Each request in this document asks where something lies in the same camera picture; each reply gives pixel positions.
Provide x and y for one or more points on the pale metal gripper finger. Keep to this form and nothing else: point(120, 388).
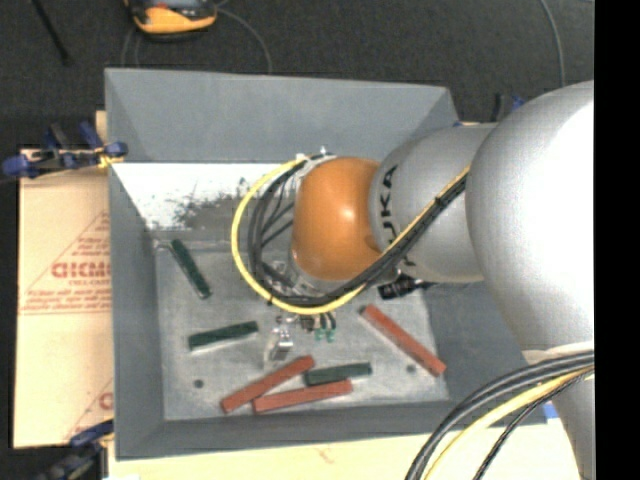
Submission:
point(287, 339)
point(276, 355)

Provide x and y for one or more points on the red-brown flat block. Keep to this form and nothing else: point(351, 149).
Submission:
point(302, 396)
point(402, 340)
point(267, 384)

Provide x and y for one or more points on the dark green flat block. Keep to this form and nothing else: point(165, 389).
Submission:
point(223, 334)
point(191, 269)
point(339, 373)

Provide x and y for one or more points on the grey metal bin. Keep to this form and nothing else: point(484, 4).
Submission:
point(200, 118)

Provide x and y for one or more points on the brown cardboard board red print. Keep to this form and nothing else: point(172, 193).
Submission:
point(60, 268)

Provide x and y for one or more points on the black cylinder on white bracket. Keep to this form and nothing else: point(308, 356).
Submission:
point(397, 288)

